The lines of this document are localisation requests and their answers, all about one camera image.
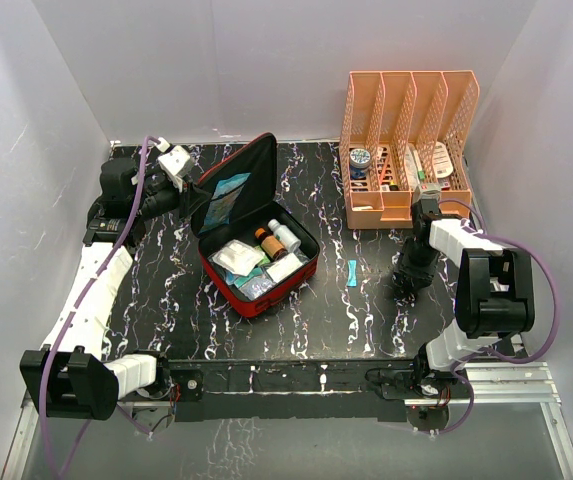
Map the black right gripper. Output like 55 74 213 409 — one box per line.
395 237 438 289

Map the blue cotton swab packet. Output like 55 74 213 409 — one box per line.
200 173 250 233

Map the white gauze pad packet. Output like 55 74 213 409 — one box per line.
209 239 265 276

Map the red black medicine case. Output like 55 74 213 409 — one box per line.
191 133 320 318

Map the brown bottle orange cap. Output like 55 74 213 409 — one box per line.
254 228 288 261

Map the clear bag blue mask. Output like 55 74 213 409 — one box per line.
239 275 275 301

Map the white plastic bottle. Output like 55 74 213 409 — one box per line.
268 219 301 253

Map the clear bag white gauze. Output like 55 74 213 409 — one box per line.
266 253 304 284

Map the clear bag blue bandage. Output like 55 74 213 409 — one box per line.
225 268 265 289

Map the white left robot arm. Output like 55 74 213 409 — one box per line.
20 138 210 420

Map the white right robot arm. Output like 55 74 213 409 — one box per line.
382 199 536 399

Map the small teal sachet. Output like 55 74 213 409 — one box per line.
346 259 357 288

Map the grey stapler box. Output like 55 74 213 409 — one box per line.
412 183 441 203

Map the pink white card pack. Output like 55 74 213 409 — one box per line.
432 142 454 179

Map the round blue patterned tin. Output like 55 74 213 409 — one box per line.
349 148 372 180

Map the peach plastic desk organizer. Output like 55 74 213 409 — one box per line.
339 70 480 230

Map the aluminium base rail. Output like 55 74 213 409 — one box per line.
47 354 560 419

